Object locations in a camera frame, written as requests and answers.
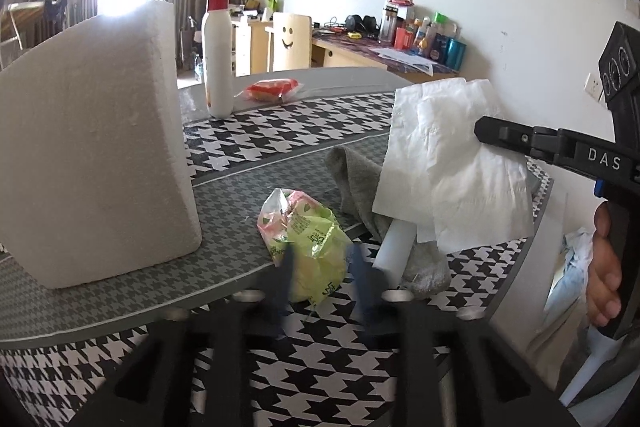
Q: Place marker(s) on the green pink plastic packet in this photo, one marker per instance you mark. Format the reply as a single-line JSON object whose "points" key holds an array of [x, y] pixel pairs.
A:
{"points": [[310, 237]]}

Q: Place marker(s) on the wooden desk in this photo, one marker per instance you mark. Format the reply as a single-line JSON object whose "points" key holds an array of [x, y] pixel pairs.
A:
{"points": [[257, 47], [345, 54]]}

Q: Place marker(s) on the red snack packet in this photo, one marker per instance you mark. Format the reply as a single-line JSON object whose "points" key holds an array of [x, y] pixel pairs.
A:
{"points": [[272, 89]]}

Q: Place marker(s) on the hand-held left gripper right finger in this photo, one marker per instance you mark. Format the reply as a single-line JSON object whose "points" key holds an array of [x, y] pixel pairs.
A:
{"points": [[367, 292]]}

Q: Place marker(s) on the grey sock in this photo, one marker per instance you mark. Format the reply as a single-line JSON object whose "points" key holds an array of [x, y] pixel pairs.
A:
{"points": [[360, 187]]}

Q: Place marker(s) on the person's right hand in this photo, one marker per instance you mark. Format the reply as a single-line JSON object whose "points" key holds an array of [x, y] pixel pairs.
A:
{"points": [[605, 272]]}

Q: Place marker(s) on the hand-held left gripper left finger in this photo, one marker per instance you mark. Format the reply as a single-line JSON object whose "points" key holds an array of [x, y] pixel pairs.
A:
{"points": [[282, 292]]}

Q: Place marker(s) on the printed paper sheets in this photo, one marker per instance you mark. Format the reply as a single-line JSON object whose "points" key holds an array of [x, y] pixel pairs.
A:
{"points": [[400, 56]]}

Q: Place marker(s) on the yellow bag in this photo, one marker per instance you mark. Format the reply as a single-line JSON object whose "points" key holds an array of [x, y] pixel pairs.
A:
{"points": [[252, 3]]}

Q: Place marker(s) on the white wall socket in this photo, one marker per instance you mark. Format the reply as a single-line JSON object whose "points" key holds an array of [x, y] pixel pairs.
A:
{"points": [[595, 87]]}

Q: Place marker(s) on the houndstooth tablecloth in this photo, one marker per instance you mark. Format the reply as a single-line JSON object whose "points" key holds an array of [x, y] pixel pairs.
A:
{"points": [[280, 127]]}

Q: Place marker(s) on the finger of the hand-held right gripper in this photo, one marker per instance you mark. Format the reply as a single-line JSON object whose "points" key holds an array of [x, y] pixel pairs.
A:
{"points": [[505, 134]]}

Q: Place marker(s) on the black headphones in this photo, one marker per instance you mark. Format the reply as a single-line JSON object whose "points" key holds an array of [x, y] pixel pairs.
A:
{"points": [[355, 23]]}

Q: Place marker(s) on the smiley face wooden chair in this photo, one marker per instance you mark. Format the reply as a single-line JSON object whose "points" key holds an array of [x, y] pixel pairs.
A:
{"points": [[292, 42]]}

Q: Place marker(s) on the white lotion pump bottle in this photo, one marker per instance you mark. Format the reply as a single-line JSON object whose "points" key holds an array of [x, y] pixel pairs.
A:
{"points": [[217, 57]]}

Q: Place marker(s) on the white paper tissue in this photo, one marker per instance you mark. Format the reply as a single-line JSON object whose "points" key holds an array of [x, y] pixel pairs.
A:
{"points": [[450, 167]]}

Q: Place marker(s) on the white foam wrap roll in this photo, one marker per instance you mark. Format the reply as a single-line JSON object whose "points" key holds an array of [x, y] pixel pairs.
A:
{"points": [[395, 252]]}

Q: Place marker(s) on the light blue cloth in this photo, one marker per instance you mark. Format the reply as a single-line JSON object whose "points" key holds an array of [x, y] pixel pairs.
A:
{"points": [[570, 262]]}

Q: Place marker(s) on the hanging dark clothes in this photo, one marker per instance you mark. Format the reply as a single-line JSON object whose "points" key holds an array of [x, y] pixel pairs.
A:
{"points": [[55, 9]]}

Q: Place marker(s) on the group of toiletry bottles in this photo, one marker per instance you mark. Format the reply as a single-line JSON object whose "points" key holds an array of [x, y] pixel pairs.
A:
{"points": [[440, 42]]}

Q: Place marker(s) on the white foam box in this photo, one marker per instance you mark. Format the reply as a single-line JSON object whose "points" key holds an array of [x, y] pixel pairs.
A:
{"points": [[100, 147]]}

